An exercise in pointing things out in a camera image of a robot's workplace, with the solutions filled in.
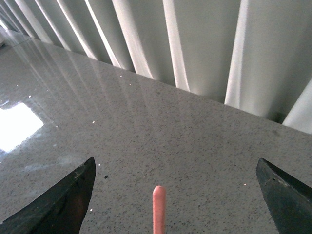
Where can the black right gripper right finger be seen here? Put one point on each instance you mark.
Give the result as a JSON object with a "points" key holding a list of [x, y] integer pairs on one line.
{"points": [[288, 199]]}

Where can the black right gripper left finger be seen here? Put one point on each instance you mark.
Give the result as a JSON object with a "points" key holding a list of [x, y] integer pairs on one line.
{"points": [[59, 210]]}

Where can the white pleated curtain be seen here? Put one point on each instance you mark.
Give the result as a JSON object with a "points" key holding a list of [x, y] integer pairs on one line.
{"points": [[254, 55]]}

